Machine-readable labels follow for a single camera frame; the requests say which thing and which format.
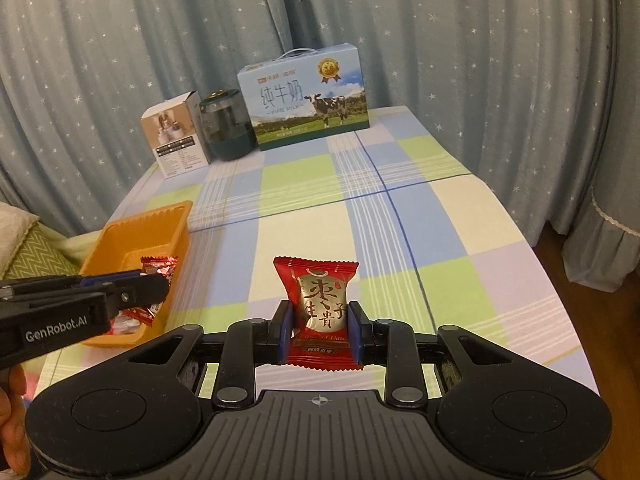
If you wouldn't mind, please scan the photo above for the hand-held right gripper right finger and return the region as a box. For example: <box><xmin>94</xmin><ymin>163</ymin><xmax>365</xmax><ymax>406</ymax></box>
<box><xmin>348</xmin><ymin>300</ymin><xmax>512</xmax><ymax>409</ymax></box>

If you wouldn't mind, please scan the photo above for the white product box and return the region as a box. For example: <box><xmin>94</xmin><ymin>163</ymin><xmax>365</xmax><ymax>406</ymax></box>
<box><xmin>140</xmin><ymin>91</ymin><xmax>211</xmax><ymax>180</ymax></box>

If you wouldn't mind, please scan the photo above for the orange plastic tray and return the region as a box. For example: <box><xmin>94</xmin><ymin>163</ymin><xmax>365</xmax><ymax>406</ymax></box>
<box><xmin>79</xmin><ymin>200</ymin><xmax>194</xmax><ymax>348</ymax></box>

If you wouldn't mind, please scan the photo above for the green patterned cushion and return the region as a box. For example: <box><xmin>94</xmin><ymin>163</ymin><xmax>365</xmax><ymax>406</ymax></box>
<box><xmin>0</xmin><ymin>217</ymin><xmax>82</xmax><ymax>282</ymax></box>

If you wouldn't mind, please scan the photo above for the cloth cover with lace trim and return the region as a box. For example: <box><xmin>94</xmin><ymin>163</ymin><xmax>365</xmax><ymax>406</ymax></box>
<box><xmin>565</xmin><ymin>0</ymin><xmax>640</xmax><ymax>292</ymax></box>

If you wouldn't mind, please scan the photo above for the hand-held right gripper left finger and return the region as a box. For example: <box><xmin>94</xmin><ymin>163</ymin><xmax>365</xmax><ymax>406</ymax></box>
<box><xmin>126</xmin><ymin>300</ymin><xmax>293</xmax><ymax>409</ymax></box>

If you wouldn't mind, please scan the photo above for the checked tablecloth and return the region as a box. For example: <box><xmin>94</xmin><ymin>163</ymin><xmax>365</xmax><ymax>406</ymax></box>
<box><xmin>35</xmin><ymin>105</ymin><xmax>601</xmax><ymax>411</ymax></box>

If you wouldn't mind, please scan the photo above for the red white wrapped candy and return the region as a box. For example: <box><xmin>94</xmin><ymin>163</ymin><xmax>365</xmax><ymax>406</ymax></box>
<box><xmin>111</xmin><ymin>303</ymin><xmax>157</xmax><ymax>336</ymax></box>

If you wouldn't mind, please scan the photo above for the red date snack packet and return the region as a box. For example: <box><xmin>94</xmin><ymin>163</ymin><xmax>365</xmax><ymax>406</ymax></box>
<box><xmin>272</xmin><ymin>256</ymin><xmax>365</xmax><ymax>372</ymax></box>

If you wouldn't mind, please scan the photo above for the person's left hand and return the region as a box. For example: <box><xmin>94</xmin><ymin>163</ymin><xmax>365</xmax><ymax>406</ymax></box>
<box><xmin>0</xmin><ymin>363</ymin><xmax>32</xmax><ymax>472</ymax></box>

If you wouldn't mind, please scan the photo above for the blue star curtain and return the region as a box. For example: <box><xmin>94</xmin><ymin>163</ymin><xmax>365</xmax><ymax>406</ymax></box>
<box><xmin>295</xmin><ymin>0</ymin><xmax>618</xmax><ymax>241</ymax></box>
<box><xmin>0</xmin><ymin>0</ymin><xmax>303</xmax><ymax>238</ymax></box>

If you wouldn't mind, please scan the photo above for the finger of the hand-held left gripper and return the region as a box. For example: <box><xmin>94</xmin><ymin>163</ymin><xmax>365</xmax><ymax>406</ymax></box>
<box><xmin>0</xmin><ymin>269</ymin><xmax>146</xmax><ymax>297</ymax></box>
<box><xmin>99</xmin><ymin>275</ymin><xmax>172</xmax><ymax>314</ymax></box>

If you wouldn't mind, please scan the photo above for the beige cloth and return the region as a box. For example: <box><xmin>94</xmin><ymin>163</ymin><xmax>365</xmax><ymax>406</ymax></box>
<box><xmin>0</xmin><ymin>202</ymin><xmax>40</xmax><ymax>243</ymax></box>

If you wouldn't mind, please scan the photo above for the blue milk carton box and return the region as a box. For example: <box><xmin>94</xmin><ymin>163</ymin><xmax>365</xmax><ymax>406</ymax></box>
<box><xmin>236</xmin><ymin>44</ymin><xmax>371</xmax><ymax>152</ymax></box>

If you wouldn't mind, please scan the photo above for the dark green glass jar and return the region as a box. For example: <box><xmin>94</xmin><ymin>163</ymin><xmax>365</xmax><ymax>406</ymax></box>
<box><xmin>199</xmin><ymin>90</ymin><xmax>254</xmax><ymax>162</ymax></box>

